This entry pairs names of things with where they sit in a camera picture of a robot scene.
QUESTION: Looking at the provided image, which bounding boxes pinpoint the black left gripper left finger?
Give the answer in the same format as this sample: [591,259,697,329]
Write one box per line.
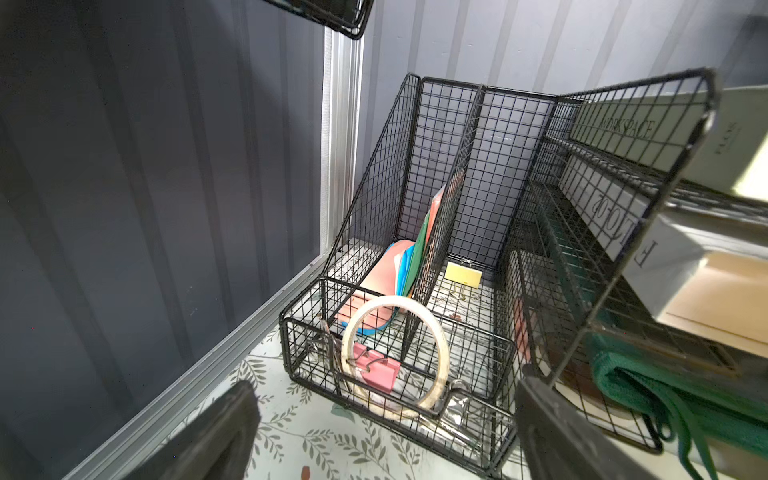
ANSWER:
[126,380,261,479]

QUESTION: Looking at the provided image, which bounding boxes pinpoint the wooden embroidery hoop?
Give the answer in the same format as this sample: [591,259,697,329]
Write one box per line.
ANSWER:
[339,295,450,420]

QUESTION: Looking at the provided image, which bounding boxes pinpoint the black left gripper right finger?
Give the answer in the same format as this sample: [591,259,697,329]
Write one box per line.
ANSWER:
[515,377,653,480]

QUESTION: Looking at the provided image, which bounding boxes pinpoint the colourful paper sheets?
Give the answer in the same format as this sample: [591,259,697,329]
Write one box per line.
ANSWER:
[338,186,446,336]

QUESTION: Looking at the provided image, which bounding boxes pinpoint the green fabric strap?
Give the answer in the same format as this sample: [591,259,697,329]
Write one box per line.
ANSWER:
[584,332,768,480]

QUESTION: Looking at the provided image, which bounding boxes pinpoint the black wire desk organizer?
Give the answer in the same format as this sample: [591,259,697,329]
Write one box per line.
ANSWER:
[279,68,767,479]

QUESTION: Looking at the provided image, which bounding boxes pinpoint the pink binder clip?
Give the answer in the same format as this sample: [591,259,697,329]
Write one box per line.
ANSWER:
[349,343,401,394]

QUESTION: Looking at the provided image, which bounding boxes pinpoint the black wire wall basket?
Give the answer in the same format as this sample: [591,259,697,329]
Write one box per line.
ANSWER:
[266,0,374,40]

